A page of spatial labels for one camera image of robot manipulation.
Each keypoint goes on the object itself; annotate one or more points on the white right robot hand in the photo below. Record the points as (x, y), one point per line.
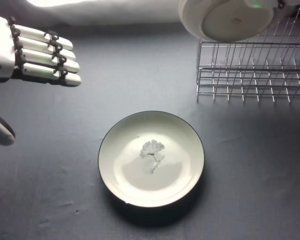
(260, 3)

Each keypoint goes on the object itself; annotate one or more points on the white backdrop sheet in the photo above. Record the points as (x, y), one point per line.
(102, 12)

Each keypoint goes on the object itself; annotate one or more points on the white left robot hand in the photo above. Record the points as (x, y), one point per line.
(0, 57)

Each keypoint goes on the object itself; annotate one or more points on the white plate with black rim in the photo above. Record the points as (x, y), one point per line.
(222, 22)
(150, 170)

